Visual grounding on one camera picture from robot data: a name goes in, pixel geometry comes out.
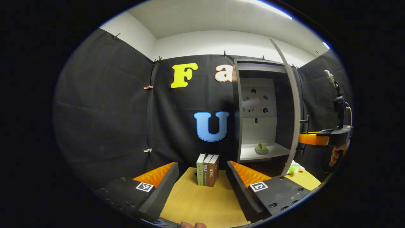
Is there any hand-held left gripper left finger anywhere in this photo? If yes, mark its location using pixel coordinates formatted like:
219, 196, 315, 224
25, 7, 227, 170
94, 162, 179, 222

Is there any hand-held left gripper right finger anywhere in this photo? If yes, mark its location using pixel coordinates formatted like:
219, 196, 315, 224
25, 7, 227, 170
226, 161, 312, 223

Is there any black door handle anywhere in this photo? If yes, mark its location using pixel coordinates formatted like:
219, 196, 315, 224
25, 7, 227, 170
297, 115, 310, 156

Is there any beige cabinet door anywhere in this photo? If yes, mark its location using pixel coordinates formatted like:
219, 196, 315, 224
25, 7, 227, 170
269, 38, 302, 176

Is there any dark grey cabinet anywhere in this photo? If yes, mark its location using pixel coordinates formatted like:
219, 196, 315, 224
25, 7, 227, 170
233, 59, 304, 163

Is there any white cabinet shelf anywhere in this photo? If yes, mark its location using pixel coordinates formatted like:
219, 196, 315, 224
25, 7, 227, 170
240, 142, 291, 162

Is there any green white plush toy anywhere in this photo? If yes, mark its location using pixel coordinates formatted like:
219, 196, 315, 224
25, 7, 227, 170
286, 161, 305, 174

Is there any dark brown book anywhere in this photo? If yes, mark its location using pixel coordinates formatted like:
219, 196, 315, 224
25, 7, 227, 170
208, 155, 220, 187

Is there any tan book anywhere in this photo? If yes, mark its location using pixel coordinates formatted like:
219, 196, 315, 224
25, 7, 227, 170
203, 154, 214, 187

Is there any green white book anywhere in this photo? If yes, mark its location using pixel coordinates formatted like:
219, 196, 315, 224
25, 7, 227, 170
196, 154, 206, 186

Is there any black backdrop cloth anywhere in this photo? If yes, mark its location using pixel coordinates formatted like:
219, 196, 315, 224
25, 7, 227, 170
52, 28, 353, 190

